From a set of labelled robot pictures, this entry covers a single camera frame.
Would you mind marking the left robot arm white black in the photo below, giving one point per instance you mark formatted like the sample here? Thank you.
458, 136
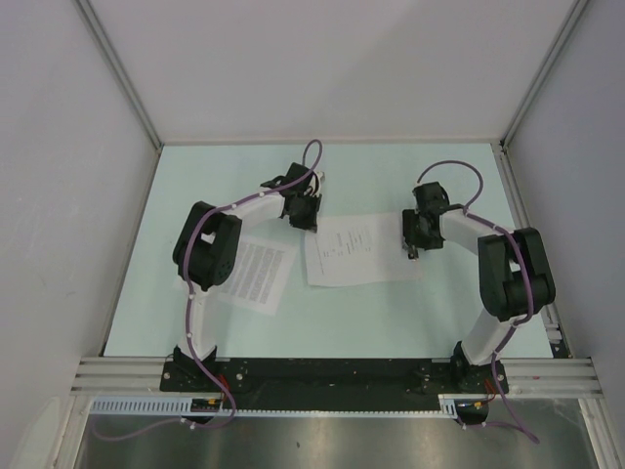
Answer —
206, 250

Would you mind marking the white signature form sheet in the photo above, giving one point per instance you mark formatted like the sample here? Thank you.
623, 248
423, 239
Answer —
346, 251

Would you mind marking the right aluminium corner post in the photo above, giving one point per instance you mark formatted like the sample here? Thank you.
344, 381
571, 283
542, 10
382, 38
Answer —
566, 29

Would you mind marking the white dense text sheet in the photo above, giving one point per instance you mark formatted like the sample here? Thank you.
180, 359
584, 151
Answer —
260, 274

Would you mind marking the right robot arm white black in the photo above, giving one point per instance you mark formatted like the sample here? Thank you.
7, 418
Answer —
515, 278

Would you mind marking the right aluminium side rail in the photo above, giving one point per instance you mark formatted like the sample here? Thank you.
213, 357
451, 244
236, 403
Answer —
549, 314

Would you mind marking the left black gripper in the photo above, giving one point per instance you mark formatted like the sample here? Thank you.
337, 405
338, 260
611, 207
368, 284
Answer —
309, 224

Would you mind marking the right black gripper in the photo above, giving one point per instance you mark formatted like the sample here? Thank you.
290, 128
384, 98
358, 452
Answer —
409, 235

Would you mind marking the white folder with clip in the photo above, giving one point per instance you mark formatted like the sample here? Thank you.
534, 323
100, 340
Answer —
397, 265

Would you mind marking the aluminium front rail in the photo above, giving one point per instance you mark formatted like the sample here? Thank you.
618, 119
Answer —
527, 378

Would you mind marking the white slotted cable duct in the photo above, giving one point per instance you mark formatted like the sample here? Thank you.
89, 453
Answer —
189, 407

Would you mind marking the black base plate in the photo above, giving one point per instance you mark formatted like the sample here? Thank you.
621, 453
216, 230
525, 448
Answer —
182, 374

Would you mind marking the left aluminium corner post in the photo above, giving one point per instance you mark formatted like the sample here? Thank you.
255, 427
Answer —
96, 29

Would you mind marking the aluminium corner post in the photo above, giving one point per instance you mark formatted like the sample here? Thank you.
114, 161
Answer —
96, 29
566, 29

